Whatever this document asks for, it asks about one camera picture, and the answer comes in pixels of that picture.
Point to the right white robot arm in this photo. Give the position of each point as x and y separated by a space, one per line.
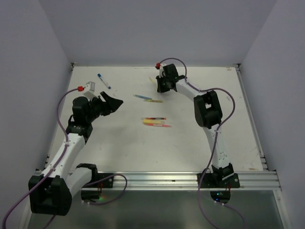
208 115

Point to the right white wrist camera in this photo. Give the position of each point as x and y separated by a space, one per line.
161 72

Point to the fat yellow highlighter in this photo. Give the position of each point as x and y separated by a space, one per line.
152 122

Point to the blue highlighter pen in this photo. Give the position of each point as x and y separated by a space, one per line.
142 97

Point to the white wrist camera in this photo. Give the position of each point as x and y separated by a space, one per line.
89 90
161 72

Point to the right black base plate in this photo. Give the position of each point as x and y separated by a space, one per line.
210 181

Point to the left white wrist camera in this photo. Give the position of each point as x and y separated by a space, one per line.
89 90

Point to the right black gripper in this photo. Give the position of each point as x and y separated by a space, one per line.
160 88

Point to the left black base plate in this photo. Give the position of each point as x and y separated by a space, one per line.
101 180

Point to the dark red pen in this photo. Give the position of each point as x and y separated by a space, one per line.
154 118

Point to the yellow gold highlighter pen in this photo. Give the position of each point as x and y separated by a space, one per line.
153 101

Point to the aluminium front rail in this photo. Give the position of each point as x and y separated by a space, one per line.
164 181

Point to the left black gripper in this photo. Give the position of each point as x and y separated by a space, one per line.
109 105

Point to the blue white marker pen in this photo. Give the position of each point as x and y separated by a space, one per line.
104 82

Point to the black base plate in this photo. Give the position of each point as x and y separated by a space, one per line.
101 180
210 181

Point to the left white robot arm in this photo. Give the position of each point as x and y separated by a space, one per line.
52 191

